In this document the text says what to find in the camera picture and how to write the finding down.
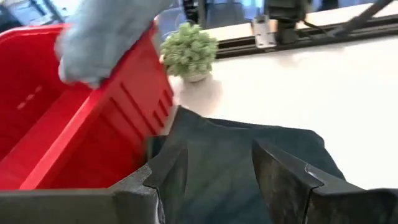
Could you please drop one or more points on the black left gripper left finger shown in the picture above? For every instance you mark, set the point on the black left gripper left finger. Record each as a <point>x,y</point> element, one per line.
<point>77,208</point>

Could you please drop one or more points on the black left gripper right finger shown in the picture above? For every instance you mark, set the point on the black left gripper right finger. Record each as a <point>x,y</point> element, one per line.
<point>311,205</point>

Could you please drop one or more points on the black pants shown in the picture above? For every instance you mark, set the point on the black pants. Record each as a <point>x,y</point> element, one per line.
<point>217,171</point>

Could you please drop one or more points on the grey striped garment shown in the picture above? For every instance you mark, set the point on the grey striped garment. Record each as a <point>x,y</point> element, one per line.
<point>99,37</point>

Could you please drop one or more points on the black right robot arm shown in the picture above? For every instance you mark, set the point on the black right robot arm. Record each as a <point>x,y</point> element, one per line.
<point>286,12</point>

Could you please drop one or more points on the red plastic laundry bin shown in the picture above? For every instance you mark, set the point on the red plastic laundry bin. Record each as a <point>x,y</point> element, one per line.
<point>77,140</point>

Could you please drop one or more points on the green artificial potted plant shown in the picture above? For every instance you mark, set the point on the green artificial potted plant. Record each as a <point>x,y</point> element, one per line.
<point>189,49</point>

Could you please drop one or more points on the black aluminium rig frame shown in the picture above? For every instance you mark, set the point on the black aluminium rig frame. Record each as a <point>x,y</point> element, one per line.
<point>311,37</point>

